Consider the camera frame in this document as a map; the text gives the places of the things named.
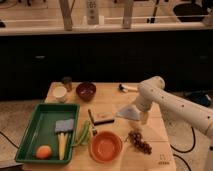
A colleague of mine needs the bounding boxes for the yellow corn cob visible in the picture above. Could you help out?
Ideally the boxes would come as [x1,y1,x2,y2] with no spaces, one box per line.
[58,132,68,160]

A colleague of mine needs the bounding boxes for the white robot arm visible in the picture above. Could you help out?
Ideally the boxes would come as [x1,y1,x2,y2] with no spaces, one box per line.
[134,76,213,171]

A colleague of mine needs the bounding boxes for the orange red bowl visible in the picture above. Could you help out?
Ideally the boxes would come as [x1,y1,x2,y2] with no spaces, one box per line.
[89,131,123,163]

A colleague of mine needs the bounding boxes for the dark rectangular block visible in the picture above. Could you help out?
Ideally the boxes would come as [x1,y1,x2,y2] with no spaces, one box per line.
[94,114,114,126]

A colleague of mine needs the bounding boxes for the grey towel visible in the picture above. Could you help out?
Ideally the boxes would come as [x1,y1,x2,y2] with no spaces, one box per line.
[116,104,140,121]

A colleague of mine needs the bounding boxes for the green plastic tray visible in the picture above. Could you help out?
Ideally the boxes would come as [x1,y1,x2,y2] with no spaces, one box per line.
[15,103,79,164]

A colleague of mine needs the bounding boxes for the bunch of dark grapes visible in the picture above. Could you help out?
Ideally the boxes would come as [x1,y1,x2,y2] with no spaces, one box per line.
[127,131,152,155]

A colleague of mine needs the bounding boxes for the orange fruit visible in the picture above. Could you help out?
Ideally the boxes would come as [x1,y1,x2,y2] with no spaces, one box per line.
[36,145,52,159]

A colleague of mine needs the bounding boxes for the dark maroon bowl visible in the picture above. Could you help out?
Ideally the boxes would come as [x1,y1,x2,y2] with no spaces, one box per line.
[76,82,96,102]

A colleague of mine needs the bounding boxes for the small paint brush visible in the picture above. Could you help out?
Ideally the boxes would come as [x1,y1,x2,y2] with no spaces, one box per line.
[88,109,97,136]

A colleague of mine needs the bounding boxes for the black cable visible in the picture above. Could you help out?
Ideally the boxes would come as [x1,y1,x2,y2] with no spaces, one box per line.
[169,125,198,171]

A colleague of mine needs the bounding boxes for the green pea pod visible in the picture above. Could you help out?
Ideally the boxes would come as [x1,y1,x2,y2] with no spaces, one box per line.
[73,120,90,147]

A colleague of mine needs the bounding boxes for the white cup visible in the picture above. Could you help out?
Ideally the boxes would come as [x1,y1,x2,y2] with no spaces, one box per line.
[53,86,67,103]

